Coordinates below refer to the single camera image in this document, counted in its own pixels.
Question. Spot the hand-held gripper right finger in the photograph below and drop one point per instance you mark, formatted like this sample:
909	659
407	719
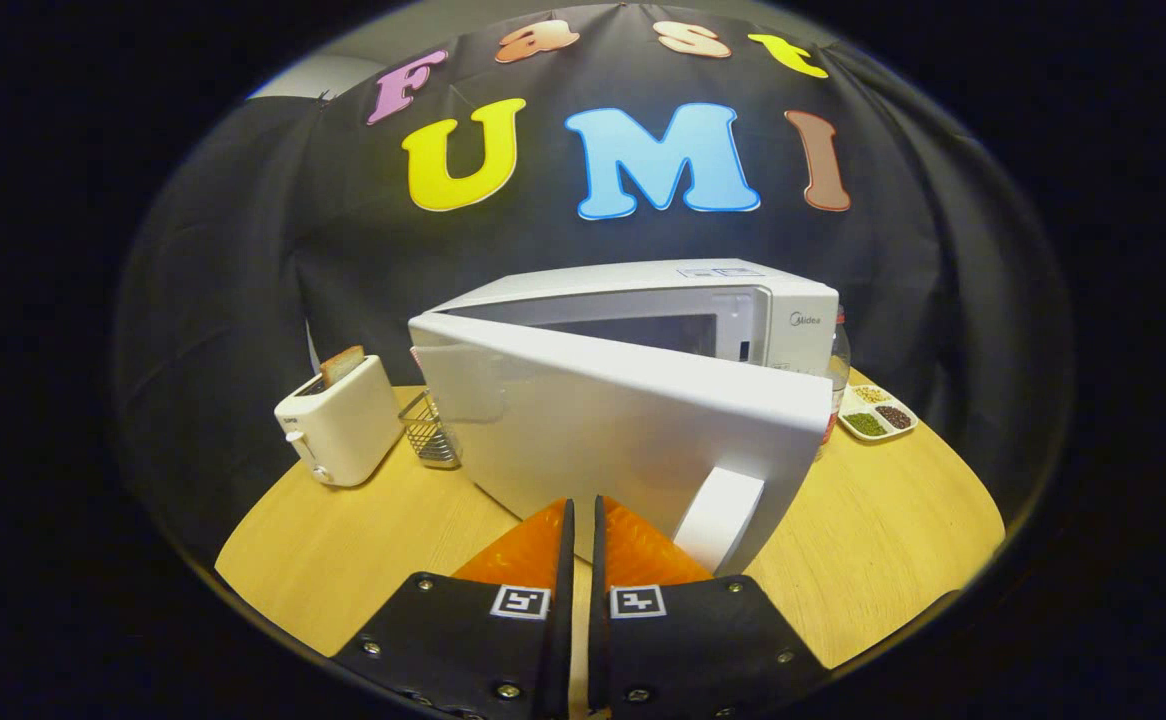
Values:
703	660

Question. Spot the white toaster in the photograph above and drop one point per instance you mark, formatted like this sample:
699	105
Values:
343	430

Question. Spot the clear plastic water bottle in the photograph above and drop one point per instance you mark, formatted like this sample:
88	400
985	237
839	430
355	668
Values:
840	370

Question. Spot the white divided bean dish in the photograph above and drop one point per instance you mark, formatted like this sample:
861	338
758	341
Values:
878	412

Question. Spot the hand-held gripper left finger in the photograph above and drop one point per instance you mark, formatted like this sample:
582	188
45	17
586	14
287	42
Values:
473	660

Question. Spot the white microwave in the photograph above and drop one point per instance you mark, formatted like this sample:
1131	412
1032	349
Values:
593	430

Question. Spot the toast slice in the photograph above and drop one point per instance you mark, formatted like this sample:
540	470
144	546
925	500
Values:
341	366

